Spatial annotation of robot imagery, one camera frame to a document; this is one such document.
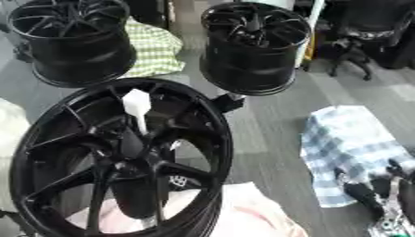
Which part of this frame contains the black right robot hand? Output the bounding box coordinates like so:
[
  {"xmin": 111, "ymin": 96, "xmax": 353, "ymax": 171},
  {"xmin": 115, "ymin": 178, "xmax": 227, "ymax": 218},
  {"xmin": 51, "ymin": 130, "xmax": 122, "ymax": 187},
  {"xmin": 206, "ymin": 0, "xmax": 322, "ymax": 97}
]
[{"xmin": 332, "ymin": 158, "xmax": 415, "ymax": 222}]

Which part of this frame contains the black office chair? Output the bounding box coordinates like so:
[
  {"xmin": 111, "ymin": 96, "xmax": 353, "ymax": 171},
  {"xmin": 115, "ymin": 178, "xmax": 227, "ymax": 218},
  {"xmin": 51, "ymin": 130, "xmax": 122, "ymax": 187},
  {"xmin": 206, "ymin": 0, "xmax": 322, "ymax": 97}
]
[{"xmin": 314, "ymin": 0, "xmax": 415, "ymax": 81}]

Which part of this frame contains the large black spoked wheel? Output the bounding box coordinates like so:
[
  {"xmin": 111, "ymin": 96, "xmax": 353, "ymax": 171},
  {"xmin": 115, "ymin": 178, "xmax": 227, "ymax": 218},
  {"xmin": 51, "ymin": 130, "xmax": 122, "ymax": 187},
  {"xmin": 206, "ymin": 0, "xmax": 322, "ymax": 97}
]
[{"xmin": 7, "ymin": 77, "xmax": 235, "ymax": 237}]

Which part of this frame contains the white cloth bundle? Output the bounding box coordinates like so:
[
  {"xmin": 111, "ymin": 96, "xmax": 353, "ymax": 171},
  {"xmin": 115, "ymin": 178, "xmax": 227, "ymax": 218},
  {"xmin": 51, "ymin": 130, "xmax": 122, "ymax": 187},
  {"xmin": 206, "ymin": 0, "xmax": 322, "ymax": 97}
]
[{"xmin": 0, "ymin": 97, "xmax": 32, "ymax": 214}]

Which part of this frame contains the black wheel rim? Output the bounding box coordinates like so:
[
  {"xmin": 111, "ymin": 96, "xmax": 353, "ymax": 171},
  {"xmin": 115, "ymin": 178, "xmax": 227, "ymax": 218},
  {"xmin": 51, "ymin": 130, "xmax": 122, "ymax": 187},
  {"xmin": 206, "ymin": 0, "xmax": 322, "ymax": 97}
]
[
  {"xmin": 197, "ymin": 2, "xmax": 313, "ymax": 96},
  {"xmin": 6, "ymin": 0, "xmax": 138, "ymax": 89}
]

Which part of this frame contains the black wheel stand bracket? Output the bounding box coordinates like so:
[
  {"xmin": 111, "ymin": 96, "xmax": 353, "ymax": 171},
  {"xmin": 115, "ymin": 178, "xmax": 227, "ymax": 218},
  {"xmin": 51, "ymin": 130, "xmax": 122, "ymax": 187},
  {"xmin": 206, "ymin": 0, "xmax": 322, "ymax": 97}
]
[{"xmin": 210, "ymin": 92, "xmax": 248, "ymax": 114}]

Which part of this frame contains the white pin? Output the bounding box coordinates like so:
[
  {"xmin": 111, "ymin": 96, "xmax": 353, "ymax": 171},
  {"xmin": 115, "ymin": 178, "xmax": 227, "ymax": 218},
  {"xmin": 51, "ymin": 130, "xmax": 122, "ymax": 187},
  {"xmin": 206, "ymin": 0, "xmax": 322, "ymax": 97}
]
[{"xmin": 121, "ymin": 88, "xmax": 153, "ymax": 136}]

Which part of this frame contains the pink white cloth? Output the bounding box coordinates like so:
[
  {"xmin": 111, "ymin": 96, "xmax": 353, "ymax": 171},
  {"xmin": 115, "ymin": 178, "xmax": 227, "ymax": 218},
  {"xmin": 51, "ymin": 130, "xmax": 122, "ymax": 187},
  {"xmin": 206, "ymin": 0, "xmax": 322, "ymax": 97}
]
[{"xmin": 65, "ymin": 181, "xmax": 311, "ymax": 237}]

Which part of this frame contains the blue white checked cloth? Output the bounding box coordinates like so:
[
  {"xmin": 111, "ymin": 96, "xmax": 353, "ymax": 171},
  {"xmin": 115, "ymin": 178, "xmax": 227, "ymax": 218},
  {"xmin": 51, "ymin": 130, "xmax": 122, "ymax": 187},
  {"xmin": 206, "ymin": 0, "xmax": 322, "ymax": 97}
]
[{"xmin": 298, "ymin": 105, "xmax": 415, "ymax": 208}]

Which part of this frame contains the green white checked cloth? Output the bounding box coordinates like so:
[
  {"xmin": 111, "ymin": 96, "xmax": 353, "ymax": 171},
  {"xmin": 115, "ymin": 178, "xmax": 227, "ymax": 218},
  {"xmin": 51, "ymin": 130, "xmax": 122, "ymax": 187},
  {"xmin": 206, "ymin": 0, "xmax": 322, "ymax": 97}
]
[{"xmin": 118, "ymin": 17, "xmax": 187, "ymax": 80}]

